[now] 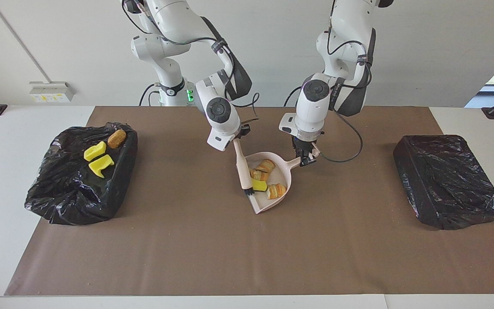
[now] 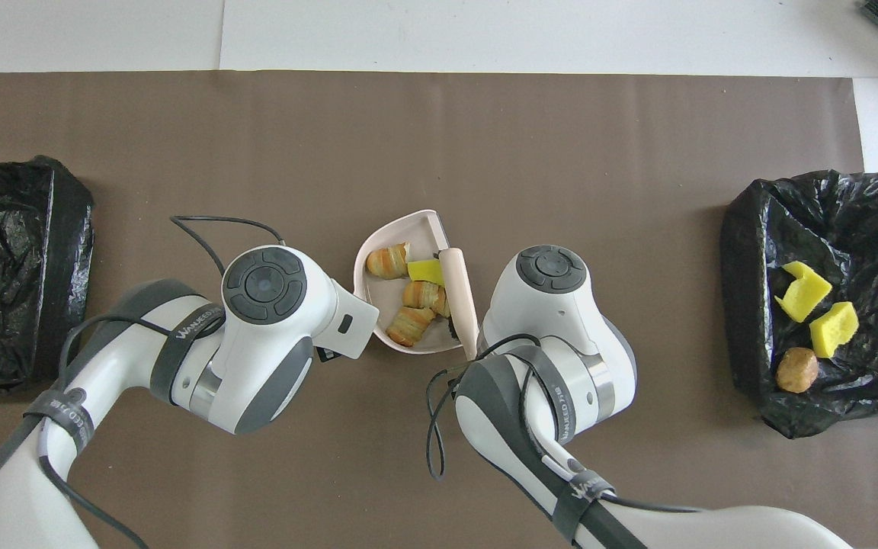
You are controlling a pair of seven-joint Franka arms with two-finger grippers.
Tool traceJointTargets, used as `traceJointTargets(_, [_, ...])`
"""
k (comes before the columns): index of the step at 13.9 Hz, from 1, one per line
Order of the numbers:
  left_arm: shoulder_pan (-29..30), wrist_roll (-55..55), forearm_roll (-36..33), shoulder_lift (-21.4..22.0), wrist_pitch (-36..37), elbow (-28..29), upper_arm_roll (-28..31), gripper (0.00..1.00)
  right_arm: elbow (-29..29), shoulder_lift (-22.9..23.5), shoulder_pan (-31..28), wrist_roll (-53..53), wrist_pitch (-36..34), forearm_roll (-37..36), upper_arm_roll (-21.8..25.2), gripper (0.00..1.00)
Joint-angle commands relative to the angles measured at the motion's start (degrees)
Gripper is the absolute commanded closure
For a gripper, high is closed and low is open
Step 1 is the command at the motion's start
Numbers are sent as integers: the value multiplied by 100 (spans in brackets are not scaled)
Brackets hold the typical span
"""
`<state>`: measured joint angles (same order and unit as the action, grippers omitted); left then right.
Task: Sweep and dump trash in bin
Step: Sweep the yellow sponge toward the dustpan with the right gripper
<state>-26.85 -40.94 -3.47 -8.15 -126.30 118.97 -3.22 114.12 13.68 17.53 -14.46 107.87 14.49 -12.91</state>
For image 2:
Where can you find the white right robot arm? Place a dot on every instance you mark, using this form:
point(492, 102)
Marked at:
point(553, 328)

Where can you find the striped toy croissant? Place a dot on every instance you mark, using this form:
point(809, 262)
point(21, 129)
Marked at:
point(424, 296)
point(410, 326)
point(387, 261)

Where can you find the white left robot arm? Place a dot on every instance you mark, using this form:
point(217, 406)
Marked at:
point(256, 358)

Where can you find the beige brush with black bristles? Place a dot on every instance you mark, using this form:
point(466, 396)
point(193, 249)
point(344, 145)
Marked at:
point(460, 297)

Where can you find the brown potato-like lump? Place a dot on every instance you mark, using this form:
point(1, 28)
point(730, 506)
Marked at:
point(797, 370)

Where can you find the small yellow sponge piece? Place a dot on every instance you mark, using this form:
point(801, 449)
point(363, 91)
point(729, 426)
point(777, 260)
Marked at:
point(425, 271)

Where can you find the brown paper table mat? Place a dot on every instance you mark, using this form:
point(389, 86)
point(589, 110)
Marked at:
point(408, 152)

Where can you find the long notched yellow sponge piece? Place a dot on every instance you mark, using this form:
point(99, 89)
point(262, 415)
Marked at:
point(803, 293)

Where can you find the beige plastic dustpan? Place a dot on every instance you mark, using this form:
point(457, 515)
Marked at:
point(376, 296)

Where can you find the smooth black bag lined bin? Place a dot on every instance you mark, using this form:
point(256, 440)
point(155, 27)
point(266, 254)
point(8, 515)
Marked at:
point(27, 328)

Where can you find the chunky yellow sponge piece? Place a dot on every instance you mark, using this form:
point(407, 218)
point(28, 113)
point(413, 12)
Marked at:
point(834, 329)

